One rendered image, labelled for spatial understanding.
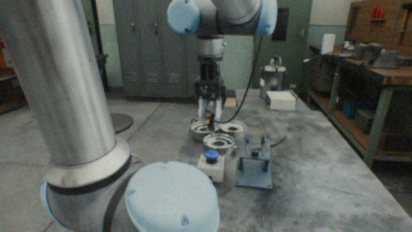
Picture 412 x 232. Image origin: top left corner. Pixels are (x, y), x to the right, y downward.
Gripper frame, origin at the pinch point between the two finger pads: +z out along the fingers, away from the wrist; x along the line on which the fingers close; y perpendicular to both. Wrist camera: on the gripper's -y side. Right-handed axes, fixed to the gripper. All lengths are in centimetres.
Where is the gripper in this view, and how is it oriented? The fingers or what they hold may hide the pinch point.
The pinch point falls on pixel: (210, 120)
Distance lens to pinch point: 77.3
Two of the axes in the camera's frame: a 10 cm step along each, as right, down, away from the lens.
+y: -1.7, 3.6, -9.2
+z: 0.0, 9.3, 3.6
